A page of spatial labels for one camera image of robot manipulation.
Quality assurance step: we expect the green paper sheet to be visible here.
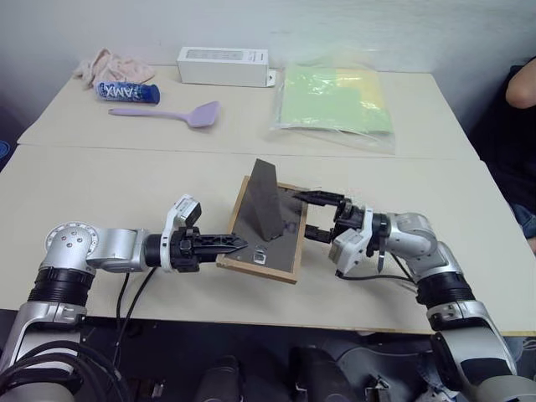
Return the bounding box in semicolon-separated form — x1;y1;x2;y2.
274;62;395;136

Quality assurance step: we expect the white cardboard box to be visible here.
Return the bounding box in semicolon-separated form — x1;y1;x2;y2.
175;45;276;90

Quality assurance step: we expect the grey rounded shape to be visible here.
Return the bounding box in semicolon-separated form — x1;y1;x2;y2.
334;330;435;402

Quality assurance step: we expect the purple silicone spatula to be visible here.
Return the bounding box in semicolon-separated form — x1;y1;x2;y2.
108;100;222;130

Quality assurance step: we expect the blue printed can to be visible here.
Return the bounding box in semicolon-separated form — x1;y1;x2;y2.
93;80;162;106

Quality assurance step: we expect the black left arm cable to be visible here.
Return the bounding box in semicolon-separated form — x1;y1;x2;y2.
115;266;159;349

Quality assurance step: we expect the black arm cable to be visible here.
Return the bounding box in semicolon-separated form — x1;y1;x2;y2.
336;250;420;291
115;266;159;349

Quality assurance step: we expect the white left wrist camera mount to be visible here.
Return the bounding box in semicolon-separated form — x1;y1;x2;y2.
161;193;205;273

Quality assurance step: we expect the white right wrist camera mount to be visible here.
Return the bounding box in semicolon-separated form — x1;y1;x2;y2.
327;207;375;278

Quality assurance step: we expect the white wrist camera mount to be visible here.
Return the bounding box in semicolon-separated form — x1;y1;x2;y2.
327;207;375;278
161;193;205;273

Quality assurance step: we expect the dark rounded shape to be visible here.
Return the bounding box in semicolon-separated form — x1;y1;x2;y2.
195;354;243;402

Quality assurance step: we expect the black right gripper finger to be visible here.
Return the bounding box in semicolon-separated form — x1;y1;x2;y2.
291;188;347;209
304;224;337;245

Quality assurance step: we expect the wooden picture frame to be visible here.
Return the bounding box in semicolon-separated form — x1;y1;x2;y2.
214;157;310;286

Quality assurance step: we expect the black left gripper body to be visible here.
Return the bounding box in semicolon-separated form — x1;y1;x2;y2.
169;225;204;274

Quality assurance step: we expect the person's blue jeans leg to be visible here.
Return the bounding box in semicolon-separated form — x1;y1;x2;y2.
508;202;536;253

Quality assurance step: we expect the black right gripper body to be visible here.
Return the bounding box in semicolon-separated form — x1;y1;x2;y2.
332;198;368;245

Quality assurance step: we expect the black cable bundle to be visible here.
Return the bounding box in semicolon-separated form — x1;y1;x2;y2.
0;339;131;402

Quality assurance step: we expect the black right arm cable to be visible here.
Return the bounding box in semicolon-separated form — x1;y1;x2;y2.
336;250;420;291

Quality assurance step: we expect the yellow paper sheet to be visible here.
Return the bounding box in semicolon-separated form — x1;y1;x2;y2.
334;66;389;111

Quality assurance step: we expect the clear plastic bag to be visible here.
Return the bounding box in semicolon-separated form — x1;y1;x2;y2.
269;53;398;157

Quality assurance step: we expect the pink crumpled cloth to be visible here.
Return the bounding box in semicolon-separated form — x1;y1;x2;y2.
72;46;157;91

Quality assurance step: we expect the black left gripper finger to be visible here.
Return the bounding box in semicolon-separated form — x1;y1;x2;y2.
197;250;229;265
195;232;251;253

